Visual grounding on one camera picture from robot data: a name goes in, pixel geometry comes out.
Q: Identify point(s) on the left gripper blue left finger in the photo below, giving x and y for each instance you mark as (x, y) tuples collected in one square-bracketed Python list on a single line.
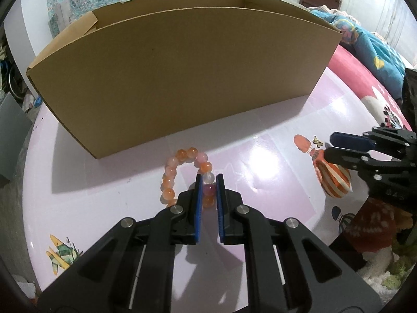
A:
[(130, 268)]

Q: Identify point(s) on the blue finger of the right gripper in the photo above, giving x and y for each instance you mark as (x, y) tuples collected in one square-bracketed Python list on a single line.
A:
[(354, 160), (352, 142)]

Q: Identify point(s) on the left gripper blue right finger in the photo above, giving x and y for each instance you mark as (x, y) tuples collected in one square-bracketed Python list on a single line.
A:
[(288, 268)]

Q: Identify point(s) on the small gold earring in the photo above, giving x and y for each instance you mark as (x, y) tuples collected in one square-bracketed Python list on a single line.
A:
[(317, 142)]

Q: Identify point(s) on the pink floral blanket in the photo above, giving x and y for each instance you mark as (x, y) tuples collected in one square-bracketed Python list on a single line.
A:
[(367, 88)]

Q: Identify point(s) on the blue patterned quilt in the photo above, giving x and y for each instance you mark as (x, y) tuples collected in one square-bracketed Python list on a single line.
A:
[(375, 54)]

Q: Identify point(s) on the green white plush toy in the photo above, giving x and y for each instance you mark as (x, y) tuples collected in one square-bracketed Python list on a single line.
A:
[(388, 268)]

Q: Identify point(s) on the grey board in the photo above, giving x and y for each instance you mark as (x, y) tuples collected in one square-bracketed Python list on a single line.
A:
[(14, 128)]

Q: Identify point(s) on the brown cardboard box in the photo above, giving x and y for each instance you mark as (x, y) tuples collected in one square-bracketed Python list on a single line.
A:
[(133, 72)]

